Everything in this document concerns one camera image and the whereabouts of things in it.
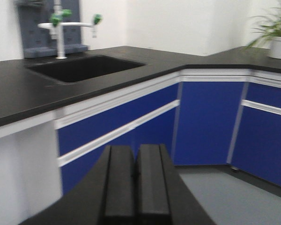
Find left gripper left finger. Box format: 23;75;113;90
98;145;135;225

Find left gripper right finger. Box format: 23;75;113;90
135;144;176;225

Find blue cabinet drawer front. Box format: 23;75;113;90
54;82;181;194

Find blue corner cabinet door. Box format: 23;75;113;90
172;82;244;165

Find blue right cabinet front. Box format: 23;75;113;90
227;82;281;186

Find black lab sink basin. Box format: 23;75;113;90
27;55;145;83

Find white lab faucet green knobs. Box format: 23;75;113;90
37;0;103;60

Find potted green plant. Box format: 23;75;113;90
245;0;281;60

